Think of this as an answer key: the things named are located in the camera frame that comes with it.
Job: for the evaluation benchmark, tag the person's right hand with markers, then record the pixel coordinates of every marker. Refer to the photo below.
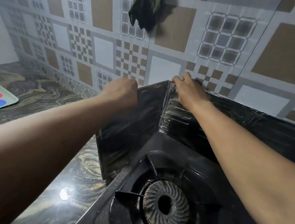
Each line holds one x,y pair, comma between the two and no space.
189,91

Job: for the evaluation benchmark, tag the person's left hand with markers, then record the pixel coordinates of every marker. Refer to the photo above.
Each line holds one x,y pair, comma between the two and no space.
122,91

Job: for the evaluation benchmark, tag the person's left fingers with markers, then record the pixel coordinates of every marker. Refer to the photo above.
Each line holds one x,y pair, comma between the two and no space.
135,93

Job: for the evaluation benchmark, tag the person's right fingers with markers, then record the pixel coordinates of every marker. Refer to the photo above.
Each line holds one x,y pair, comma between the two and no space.
183,77

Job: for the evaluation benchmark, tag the black foil stove splash guard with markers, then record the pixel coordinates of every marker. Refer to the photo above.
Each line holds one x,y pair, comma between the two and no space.
123,139

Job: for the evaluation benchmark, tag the person's right forearm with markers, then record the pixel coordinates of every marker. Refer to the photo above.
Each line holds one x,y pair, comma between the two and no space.
250,167

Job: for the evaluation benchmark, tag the person's left forearm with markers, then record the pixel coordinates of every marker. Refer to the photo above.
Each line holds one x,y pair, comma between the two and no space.
40,146

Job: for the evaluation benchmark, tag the dark hanging cloth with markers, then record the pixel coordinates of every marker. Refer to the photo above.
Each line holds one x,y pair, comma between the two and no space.
145,6

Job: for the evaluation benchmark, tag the black gas stove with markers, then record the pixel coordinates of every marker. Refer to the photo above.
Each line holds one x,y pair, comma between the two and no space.
209,176

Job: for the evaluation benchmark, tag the black pan support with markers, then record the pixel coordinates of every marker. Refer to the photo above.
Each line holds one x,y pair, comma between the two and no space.
127,196

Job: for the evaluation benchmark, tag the round metal burner head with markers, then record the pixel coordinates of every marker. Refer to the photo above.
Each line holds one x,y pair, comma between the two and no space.
153,196

